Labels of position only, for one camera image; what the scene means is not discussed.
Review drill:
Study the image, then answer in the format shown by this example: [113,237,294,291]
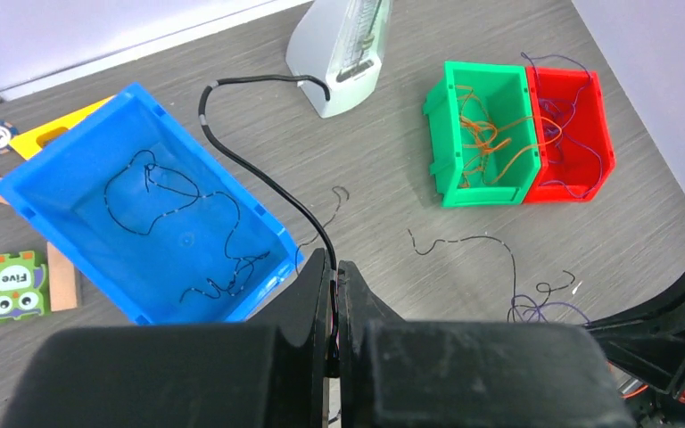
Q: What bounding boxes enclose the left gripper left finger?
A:
[1,249,331,427]

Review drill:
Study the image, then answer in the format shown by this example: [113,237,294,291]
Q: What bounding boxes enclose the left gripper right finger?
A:
[338,260,635,427]

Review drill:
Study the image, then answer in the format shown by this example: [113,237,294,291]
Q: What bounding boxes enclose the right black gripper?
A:
[584,272,685,427]

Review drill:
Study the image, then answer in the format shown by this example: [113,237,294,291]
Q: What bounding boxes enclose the black wire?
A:
[103,75,577,379]

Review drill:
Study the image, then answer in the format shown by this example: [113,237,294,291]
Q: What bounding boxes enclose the purple wire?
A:
[507,52,607,325]

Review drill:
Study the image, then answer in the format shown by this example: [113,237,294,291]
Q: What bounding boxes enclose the blue plastic bin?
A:
[0,83,297,325]

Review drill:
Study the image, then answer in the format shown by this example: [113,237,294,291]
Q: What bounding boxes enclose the wooden block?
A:
[46,242,81,312]

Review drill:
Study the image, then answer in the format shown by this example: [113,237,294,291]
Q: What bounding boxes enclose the red plastic bin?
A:
[524,66,616,204]

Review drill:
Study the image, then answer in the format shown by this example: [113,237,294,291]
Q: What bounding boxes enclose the green plastic bin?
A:
[422,61,541,208]

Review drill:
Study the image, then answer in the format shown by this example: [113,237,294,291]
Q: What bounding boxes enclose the green toy block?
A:
[0,251,50,324]

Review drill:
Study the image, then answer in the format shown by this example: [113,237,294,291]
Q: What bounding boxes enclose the white metronome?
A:
[285,0,393,119]

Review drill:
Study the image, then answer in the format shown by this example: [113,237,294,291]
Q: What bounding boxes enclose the yellow triangle toy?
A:
[10,95,113,161]

